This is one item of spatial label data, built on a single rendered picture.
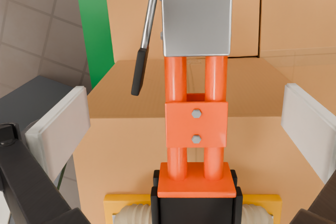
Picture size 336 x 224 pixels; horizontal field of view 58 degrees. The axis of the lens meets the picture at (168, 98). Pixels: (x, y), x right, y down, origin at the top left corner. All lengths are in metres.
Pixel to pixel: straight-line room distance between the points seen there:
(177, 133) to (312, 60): 0.65
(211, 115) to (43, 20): 1.26
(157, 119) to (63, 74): 1.10
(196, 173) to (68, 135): 0.21
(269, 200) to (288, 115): 0.34
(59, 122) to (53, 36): 1.34
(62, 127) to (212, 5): 0.17
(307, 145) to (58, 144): 0.13
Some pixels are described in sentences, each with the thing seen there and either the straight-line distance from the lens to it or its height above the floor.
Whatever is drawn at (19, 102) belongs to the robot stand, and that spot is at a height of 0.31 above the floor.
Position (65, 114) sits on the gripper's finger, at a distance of 0.17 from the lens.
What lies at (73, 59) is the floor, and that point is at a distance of 1.48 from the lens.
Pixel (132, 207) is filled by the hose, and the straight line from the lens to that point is 0.47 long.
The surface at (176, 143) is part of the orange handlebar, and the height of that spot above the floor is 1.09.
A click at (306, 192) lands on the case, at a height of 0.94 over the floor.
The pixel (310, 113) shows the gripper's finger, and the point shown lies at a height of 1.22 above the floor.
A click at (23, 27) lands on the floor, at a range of 1.55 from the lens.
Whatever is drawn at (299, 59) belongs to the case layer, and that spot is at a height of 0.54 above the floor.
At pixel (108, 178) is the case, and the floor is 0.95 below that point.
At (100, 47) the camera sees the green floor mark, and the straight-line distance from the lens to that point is 1.43.
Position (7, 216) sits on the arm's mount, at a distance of 0.92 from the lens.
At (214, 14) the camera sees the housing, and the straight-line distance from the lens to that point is 0.28.
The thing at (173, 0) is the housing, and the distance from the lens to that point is 0.28.
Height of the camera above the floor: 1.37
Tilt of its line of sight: 70 degrees down
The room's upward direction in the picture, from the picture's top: 173 degrees counter-clockwise
